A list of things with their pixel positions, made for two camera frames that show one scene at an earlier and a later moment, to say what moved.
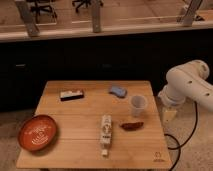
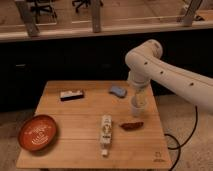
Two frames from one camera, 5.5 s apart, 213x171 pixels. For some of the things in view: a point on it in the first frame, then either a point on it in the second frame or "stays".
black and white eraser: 71,95 stays
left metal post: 28,18 stays
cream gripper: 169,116 -> 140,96
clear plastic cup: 138,104 stays
